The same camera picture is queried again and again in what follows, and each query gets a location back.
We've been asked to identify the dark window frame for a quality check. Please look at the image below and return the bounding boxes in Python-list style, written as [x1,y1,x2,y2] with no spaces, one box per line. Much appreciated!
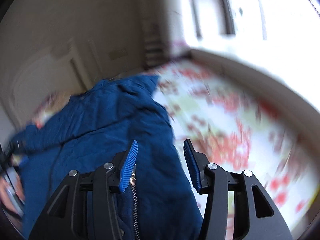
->
[221,0,235,35]

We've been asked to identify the striped beige curtain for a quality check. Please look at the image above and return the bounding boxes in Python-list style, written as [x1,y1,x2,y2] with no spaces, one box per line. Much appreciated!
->
[138,0,197,68]

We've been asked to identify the blue puffer jacket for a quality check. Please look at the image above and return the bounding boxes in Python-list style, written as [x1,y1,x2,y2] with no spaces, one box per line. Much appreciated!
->
[12,75,202,239]

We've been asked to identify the floral bed quilt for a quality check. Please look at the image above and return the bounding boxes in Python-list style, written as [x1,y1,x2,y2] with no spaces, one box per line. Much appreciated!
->
[35,61,318,236]

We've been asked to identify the white headboard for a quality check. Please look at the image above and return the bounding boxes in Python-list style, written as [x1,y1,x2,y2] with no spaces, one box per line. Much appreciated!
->
[1,39,93,128]

